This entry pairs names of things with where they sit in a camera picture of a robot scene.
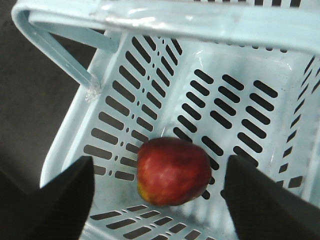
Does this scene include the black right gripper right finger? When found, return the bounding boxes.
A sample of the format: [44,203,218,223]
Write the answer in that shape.
[222,155,320,240]

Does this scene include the light blue plastic basket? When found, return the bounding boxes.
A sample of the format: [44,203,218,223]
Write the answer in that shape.
[11,0,320,240]

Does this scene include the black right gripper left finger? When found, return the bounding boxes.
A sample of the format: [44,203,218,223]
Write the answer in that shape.
[0,156,95,240]

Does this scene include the red yellow apple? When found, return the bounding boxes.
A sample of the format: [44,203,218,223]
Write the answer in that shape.
[137,137,212,207]

